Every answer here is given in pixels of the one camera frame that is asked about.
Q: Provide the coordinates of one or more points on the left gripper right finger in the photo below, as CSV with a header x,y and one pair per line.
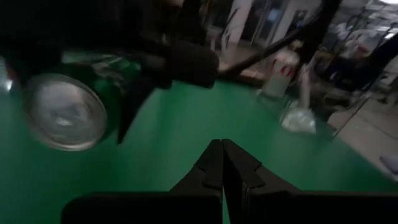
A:
x,y
242,180

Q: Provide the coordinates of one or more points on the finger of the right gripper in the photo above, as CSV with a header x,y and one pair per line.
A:
x,y
132,102
31,59

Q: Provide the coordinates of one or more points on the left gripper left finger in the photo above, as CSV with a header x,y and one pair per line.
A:
x,y
205,174

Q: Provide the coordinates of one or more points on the green soda can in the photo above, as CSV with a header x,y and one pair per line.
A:
x,y
65,112

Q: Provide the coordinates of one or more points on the silver diet cola can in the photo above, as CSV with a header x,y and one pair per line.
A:
x,y
280,81

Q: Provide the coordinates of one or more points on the green table mat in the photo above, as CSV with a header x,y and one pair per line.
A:
x,y
186,118

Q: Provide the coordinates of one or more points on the clear plastic bin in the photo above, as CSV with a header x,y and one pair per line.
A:
x,y
298,121

